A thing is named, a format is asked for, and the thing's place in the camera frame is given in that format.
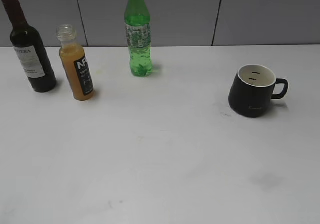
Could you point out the NFC orange juice bottle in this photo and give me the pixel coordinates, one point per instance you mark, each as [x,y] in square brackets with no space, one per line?
[75,63]

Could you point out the black mug white interior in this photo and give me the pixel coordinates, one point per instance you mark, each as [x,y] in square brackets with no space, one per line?
[253,89]

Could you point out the green plastic soda bottle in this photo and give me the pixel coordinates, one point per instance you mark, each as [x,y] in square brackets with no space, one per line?
[138,34]

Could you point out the dark red wine bottle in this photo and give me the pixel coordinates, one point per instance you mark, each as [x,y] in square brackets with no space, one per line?
[29,48]

